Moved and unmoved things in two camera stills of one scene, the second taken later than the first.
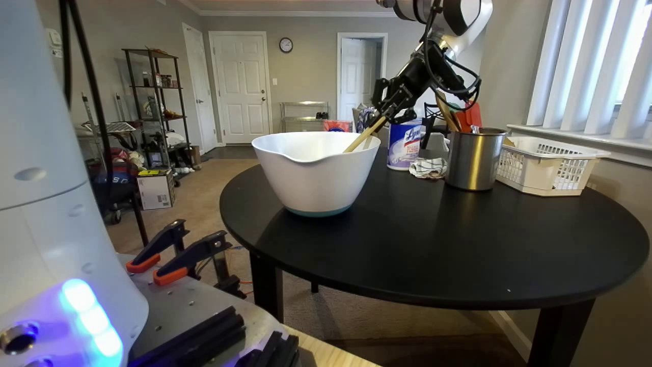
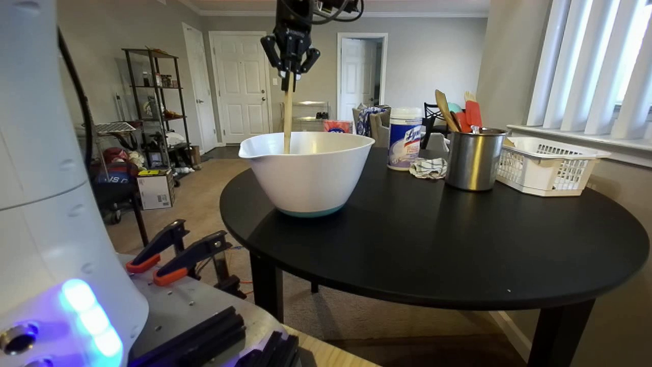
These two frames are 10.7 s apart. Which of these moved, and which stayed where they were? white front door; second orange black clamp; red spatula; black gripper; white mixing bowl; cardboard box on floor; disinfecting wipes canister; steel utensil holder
Moved: white mixing bowl; black gripper
Stayed: white front door; steel utensil holder; red spatula; disinfecting wipes canister; second orange black clamp; cardboard box on floor
